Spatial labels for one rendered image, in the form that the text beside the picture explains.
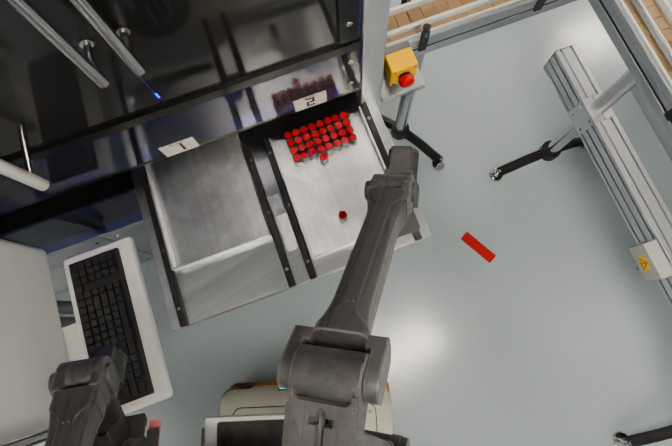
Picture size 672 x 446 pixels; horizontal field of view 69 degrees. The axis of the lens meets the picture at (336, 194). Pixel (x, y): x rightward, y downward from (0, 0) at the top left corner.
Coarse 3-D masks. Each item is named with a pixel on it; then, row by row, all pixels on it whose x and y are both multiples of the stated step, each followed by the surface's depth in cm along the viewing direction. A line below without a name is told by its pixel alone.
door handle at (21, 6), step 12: (12, 0) 57; (24, 0) 58; (24, 12) 59; (36, 12) 60; (36, 24) 61; (48, 24) 62; (48, 36) 64; (60, 36) 65; (60, 48) 66; (72, 48) 68; (84, 48) 76; (72, 60) 69; (84, 60) 71; (84, 72) 73; (96, 72) 74; (96, 84) 77; (108, 84) 78
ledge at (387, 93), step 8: (416, 72) 137; (384, 80) 137; (416, 80) 136; (384, 88) 136; (392, 88) 136; (400, 88) 136; (408, 88) 136; (416, 88) 136; (384, 96) 135; (392, 96) 136
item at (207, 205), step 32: (160, 160) 133; (192, 160) 133; (224, 160) 132; (160, 192) 131; (192, 192) 130; (224, 192) 130; (256, 192) 128; (160, 224) 125; (192, 224) 128; (224, 224) 128; (256, 224) 127; (192, 256) 126
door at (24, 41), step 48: (0, 0) 64; (48, 0) 67; (0, 48) 72; (48, 48) 75; (96, 48) 79; (0, 96) 81; (48, 96) 86; (96, 96) 91; (144, 96) 96; (0, 144) 94
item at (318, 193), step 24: (360, 120) 134; (360, 144) 132; (288, 168) 131; (312, 168) 131; (336, 168) 130; (360, 168) 130; (384, 168) 127; (288, 192) 126; (312, 192) 129; (336, 192) 129; (360, 192) 128; (312, 216) 127; (336, 216) 127; (360, 216) 127; (312, 240) 126; (336, 240) 125
